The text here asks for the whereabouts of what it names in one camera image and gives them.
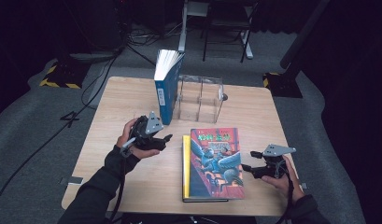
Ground red illustrated book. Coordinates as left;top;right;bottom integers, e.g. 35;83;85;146
189;127;246;200

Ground tangle of floor cables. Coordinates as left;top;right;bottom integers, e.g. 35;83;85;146
127;21;183;48

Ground person's right hand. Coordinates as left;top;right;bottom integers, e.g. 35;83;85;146
262;155;305;204

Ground black folding chair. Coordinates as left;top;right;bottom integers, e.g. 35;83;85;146
201;0;258;63

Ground blue book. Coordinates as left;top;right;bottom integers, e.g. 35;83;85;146
153;49;186;126

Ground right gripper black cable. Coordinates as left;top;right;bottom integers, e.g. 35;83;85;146
273;158;294;224

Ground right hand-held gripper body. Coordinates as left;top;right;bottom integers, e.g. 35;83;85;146
262;143;297;179

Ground black slanted pole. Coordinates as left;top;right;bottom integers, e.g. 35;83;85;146
278;0;332;70

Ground black yellow striped stand base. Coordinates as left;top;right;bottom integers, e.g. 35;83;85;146
38;60;92;90
262;72;304;99

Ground yellow book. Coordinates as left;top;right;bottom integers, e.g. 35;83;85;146
182;134;192;200

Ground long black floor cable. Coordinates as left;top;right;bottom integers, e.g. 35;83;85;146
0;46;127;216

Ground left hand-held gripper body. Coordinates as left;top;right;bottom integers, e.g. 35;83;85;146
128;111;164;150

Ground black equipment case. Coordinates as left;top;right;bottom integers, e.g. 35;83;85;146
64;0;131;54

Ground thin black floor cable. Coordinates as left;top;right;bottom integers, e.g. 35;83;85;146
126;43;158;67

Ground white desk leg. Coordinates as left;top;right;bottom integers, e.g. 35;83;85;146
241;29;254;60
177;0;208;53

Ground grey flat stand base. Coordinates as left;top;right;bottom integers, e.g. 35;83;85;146
70;50;118;63

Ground clear acrylic book rack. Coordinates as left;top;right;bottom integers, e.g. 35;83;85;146
173;74;229;124

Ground looped black floor cable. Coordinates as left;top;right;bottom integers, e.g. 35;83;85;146
80;52;118;110

